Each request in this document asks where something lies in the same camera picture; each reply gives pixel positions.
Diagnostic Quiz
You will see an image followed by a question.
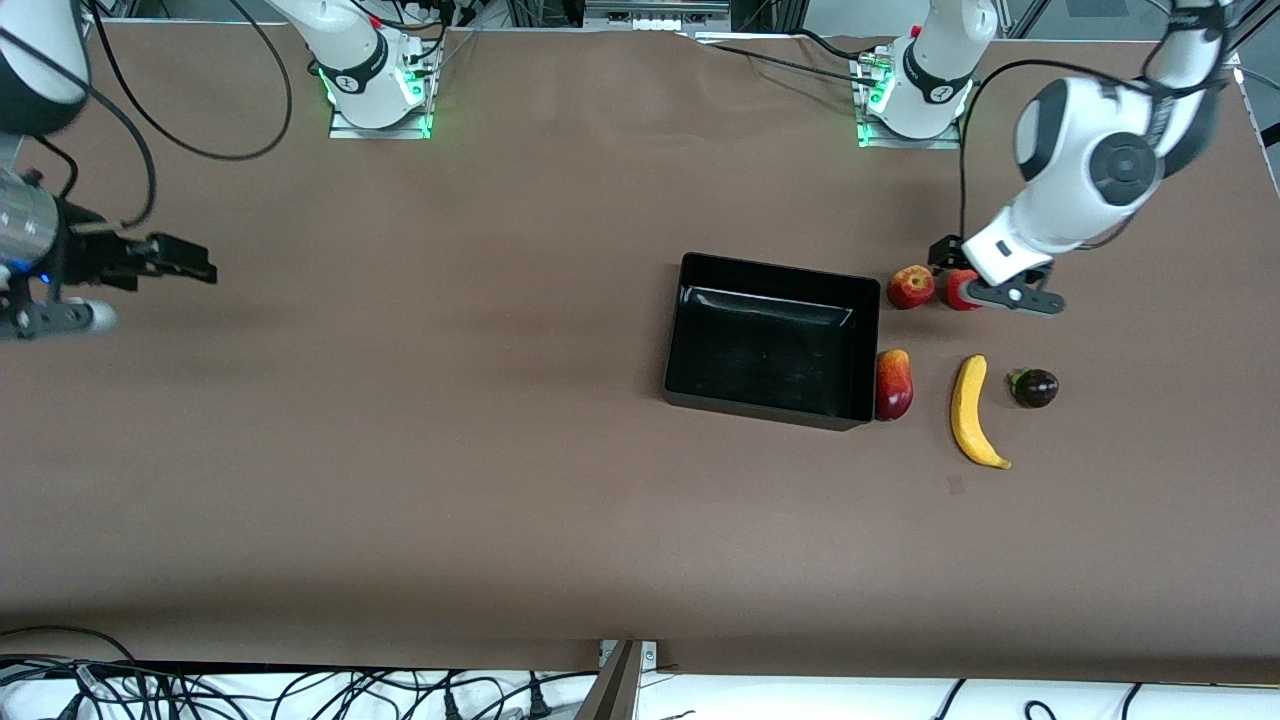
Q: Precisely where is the red yellow apple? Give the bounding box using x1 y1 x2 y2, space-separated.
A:
887 265 937 311

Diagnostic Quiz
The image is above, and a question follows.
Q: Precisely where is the yellow banana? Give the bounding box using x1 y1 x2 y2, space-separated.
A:
950 354 1012 470

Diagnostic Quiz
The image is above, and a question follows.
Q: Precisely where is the black plastic box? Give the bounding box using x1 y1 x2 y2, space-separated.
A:
664 252 882 432

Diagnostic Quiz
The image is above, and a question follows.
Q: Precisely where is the grey equipment box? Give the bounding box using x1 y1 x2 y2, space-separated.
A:
585 0 731 31

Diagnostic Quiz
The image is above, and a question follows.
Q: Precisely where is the red yellow mango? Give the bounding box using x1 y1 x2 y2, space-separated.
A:
875 349 915 422

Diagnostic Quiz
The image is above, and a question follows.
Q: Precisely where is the dark purple eggplant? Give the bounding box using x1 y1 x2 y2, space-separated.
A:
1008 368 1060 409

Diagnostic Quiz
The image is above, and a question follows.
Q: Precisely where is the brown table cover sheet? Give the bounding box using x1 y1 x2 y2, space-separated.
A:
0 20 1280 686

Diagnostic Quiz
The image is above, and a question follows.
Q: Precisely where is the dark metal profile bar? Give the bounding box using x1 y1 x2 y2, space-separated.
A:
573 640 643 720

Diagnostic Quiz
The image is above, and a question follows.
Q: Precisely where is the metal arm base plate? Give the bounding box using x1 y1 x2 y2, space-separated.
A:
329 40 434 140
855 50 963 151

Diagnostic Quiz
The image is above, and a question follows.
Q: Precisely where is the long black arm cable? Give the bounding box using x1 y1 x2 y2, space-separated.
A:
85 0 294 161

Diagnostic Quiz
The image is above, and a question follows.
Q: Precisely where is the black base cable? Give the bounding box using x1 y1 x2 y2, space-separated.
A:
690 35 881 86

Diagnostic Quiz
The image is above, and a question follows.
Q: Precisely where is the aluminium frame strut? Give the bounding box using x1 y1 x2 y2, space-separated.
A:
1225 0 1280 71

